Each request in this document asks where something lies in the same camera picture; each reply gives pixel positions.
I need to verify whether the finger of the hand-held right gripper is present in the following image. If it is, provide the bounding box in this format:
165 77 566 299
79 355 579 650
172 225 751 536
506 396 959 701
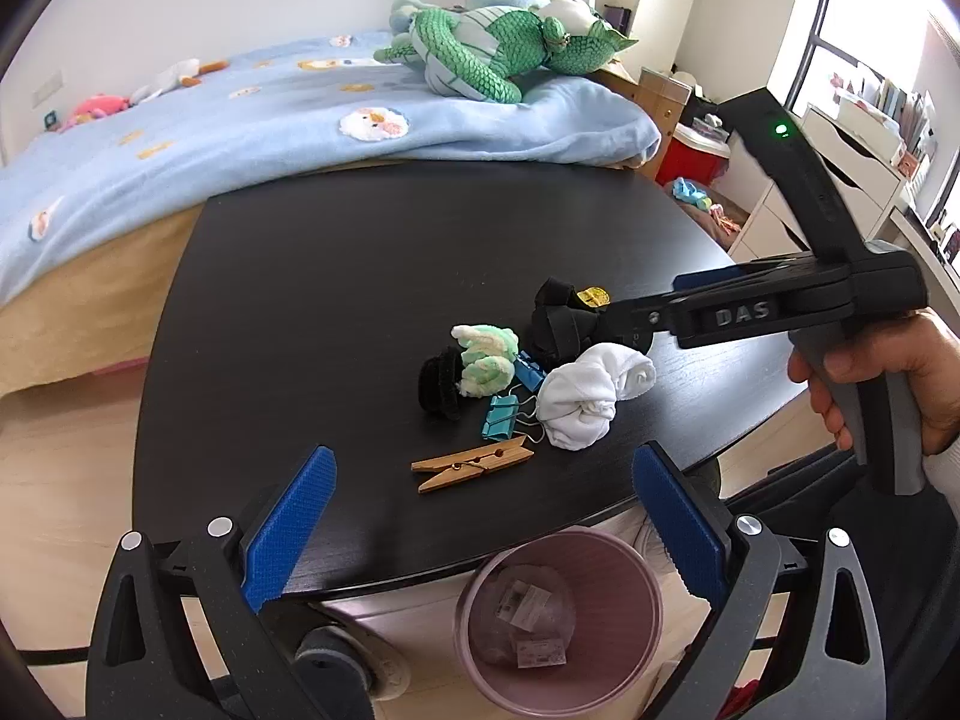
673 253 822 299
592 292 685 352

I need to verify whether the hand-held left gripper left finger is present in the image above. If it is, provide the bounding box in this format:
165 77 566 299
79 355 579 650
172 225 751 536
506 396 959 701
85 445 336 720

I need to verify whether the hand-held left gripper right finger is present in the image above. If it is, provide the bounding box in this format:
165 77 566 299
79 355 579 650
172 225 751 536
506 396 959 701
632 441 890 720

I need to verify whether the black cloth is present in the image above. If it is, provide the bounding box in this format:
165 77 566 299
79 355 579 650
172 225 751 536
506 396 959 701
530 277 601 358

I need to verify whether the pink trash bin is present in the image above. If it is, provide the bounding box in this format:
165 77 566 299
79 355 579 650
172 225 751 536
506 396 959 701
455 527 665 718

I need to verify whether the green and white fuzzy sock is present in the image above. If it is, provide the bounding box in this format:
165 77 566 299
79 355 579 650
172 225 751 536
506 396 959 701
450 324 520 398

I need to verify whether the wooden clothespin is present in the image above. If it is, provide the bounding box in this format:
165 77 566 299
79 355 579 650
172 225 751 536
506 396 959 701
411 441 536 494

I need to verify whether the person's right hand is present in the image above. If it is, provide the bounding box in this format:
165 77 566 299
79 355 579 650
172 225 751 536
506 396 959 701
787 307 960 458

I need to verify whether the white drawer unit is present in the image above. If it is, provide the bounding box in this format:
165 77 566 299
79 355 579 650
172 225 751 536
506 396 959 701
727 101 912 265

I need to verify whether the brown pet bed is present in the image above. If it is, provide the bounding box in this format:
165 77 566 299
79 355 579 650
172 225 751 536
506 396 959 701
679 195 751 250

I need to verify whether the blue plush toy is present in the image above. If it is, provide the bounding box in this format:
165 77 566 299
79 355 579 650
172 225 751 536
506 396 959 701
671 176 713 212

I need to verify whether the row of books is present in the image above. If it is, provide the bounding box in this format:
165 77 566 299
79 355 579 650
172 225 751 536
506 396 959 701
829 67 940 166

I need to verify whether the red box with white lid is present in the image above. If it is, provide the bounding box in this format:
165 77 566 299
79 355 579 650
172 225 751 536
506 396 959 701
658 120 733 197

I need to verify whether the paper tag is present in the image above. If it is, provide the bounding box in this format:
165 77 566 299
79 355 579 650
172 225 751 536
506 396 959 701
499 577 557 625
517 639 568 668

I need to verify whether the white slipper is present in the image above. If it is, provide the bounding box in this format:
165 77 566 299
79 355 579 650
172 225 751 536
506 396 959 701
364 643 413 700

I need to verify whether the wooden bed headboard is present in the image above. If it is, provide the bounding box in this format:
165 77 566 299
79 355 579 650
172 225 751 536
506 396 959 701
598 60 689 160

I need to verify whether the window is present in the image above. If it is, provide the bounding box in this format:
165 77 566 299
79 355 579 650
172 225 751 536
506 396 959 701
780 0 960 230

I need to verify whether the person's leg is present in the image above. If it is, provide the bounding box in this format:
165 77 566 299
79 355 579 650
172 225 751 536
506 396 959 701
720 450 960 720

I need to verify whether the green dragon plush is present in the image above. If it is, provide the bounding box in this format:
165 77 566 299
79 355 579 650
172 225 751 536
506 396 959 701
373 6 640 104

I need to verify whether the light blue blanket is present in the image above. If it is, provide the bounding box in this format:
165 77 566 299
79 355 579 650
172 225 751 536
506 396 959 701
0 30 662 308

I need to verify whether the pink plush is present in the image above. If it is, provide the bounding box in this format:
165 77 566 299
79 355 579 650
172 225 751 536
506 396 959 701
60 94 128 133

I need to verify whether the white duck plush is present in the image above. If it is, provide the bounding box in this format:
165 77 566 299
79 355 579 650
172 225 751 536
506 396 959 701
131 58 230 103

